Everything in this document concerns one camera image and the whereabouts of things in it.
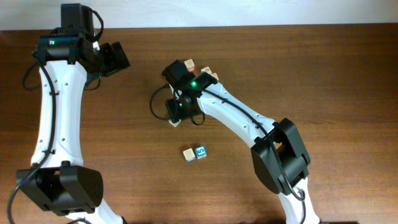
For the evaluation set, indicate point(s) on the wooden K red block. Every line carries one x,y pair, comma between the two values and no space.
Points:
206,70

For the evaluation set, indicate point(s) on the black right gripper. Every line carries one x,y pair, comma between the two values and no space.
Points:
175,114

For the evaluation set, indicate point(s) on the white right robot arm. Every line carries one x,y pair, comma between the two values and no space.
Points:
279,156

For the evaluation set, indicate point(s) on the blue H wooden block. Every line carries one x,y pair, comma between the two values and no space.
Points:
189,154

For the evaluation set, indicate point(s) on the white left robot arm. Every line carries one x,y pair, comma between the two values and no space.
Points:
57,181

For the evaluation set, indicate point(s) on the blue 5 wooden block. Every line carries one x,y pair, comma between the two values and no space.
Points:
200,152

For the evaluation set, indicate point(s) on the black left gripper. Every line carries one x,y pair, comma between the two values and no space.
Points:
116,59

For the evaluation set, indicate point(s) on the blue I wooden block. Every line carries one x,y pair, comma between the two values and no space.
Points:
174,123

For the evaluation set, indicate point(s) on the red E wooden block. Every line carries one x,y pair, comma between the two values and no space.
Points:
190,65

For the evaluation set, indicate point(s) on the green B wooden block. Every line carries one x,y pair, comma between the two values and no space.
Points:
214,75

